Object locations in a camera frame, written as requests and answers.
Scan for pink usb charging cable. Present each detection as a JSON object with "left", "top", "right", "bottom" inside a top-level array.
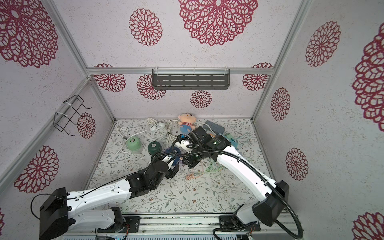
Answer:
[{"left": 184, "top": 170, "right": 202, "bottom": 181}]

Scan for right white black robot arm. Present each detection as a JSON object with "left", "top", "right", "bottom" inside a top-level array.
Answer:
[{"left": 171, "top": 127, "right": 304, "bottom": 240}]

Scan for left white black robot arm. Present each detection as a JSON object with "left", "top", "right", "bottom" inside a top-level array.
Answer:
[{"left": 38, "top": 155, "right": 179, "bottom": 240}]

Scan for teal power strip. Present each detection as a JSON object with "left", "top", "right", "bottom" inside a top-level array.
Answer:
[{"left": 226, "top": 134, "right": 239, "bottom": 150}]

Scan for plush boy doll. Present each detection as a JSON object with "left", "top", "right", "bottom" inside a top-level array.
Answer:
[{"left": 178, "top": 113, "right": 197, "bottom": 135}]

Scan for white alarm clock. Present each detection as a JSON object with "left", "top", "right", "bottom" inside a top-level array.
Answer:
[{"left": 150, "top": 122, "right": 168, "bottom": 140}]

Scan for green usb charging cable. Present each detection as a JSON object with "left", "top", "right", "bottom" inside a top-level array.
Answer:
[{"left": 203, "top": 160, "right": 226, "bottom": 173}]

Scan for light green cordless grinder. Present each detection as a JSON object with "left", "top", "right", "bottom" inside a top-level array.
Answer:
[{"left": 126, "top": 136, "right": 143, "bottom": 154}]

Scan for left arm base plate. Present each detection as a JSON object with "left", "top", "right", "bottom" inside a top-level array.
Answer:
[{"left": 96, "top": 216, "right": 141, "bottom": 234}]

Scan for white power cord bundle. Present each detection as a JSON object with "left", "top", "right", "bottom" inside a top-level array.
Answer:
[{"left": 115, "top": 117, "right": 208, "bottom": 154}]

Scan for grey wall shelf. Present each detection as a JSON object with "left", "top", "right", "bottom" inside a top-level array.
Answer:
[{"left": 152, "top": 69, "right": 231, "bottom": 90}]

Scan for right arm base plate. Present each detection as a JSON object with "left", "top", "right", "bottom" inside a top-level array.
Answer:
[{"left": 219, "top": 215, "right": 261, "bottom": 232}]

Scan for black wire wall rack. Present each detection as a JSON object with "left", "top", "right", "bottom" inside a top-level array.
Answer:
[{"left": 53, "top": 94, "right": 91, "bottom": 137}]

